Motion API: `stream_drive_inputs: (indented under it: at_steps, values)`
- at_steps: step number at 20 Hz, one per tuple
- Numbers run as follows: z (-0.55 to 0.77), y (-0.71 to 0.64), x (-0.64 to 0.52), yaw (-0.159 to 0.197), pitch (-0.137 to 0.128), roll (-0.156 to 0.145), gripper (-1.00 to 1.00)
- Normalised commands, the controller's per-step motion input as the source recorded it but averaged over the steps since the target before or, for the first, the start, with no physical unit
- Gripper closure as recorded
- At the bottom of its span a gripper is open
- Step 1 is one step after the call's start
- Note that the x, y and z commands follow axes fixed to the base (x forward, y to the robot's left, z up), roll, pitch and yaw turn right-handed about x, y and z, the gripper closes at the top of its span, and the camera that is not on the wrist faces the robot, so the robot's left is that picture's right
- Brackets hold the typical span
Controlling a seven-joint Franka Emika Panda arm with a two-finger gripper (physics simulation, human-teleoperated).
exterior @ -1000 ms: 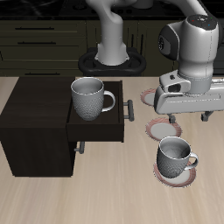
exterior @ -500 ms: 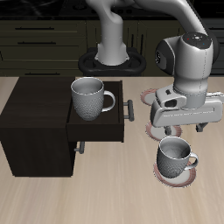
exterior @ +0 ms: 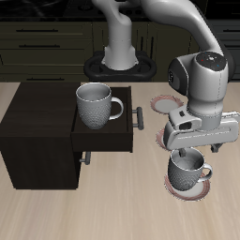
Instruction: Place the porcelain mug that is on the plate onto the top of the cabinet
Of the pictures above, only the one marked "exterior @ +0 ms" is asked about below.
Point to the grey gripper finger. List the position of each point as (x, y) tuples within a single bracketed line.
[(182, 152), (216, 147)]

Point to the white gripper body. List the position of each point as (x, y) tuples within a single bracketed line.
[(203, 136)]

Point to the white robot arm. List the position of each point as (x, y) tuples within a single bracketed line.
[(206, 81)]

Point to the grey porcelain mug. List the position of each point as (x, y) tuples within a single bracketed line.
[(93, 109), (182, 176)]

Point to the white plate with red rim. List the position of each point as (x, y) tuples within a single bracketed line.
[(165, 104), (160, 137), (200, 191)]

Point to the dark wooden cabinet drawer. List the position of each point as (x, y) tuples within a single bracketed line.
[(103, 137)]

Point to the dark wooden cabinet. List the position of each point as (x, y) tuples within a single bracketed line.
[(37, 125)]

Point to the dark kitchen cupboards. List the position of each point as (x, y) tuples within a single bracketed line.
[(50, 53)]

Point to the black marble countertop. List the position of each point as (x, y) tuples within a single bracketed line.
[(40, 9)]

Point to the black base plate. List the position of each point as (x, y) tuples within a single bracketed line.
[(144, 71)]

